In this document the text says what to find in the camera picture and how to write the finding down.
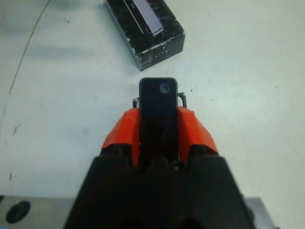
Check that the small black camera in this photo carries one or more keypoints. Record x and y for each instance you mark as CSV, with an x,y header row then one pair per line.
x,y
157,114

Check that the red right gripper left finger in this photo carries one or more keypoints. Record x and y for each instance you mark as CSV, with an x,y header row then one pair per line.
x,y
124,128

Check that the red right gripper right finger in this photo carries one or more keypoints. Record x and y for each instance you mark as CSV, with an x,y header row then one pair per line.
x,y
194,131

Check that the black scuffed box lid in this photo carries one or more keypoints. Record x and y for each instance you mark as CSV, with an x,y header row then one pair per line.
x,y
143,28

